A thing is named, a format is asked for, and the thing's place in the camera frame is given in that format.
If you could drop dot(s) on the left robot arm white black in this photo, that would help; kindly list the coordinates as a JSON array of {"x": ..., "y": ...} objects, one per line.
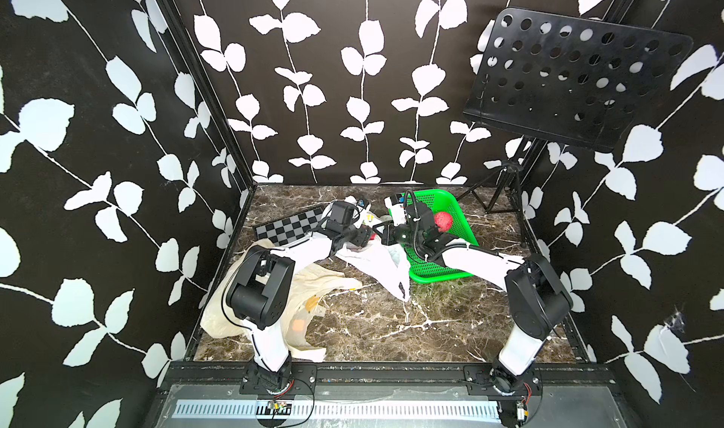
[{"x": 258, "y": 292}]

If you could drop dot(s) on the yellow banana print plastic bag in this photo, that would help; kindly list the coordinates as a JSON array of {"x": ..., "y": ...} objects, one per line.
[{"x": 294, "y": 303}]

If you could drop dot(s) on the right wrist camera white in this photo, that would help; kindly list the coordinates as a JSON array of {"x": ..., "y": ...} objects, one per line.
[{"x": 396, "y": 209}]

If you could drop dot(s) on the white slotted cable duct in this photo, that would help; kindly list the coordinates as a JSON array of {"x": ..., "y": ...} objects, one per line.
[{"x": 476, "y": 411}]

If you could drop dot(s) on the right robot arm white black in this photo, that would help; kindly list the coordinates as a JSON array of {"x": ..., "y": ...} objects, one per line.
[{"x": 538, "y": 300}]

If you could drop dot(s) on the black white checkerboard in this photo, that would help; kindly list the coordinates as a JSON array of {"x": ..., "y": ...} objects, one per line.
[{"x": 292, "y": 228}]

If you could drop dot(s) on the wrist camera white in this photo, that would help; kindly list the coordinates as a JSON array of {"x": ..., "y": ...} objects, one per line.
[
  {"x": 342, "y": 215},
  {"x": 396, "y": 209}
]

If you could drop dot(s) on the white knotted plastic bag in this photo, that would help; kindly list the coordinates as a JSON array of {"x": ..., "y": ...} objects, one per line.
[{"x": 388, "y": 265}]

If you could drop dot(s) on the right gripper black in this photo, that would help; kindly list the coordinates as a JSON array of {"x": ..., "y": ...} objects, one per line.
[{"x": 387, "y": 238}]

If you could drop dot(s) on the black perforated music stand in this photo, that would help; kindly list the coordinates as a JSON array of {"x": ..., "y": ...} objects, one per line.
[{"x": 570, "y": 80}]

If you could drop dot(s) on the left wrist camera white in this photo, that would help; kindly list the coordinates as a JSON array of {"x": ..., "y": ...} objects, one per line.
[{"x": 342, "y": 215}]

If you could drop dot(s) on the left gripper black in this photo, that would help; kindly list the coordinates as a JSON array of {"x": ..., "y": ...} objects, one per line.
[{"x": 363, "y": 237}]

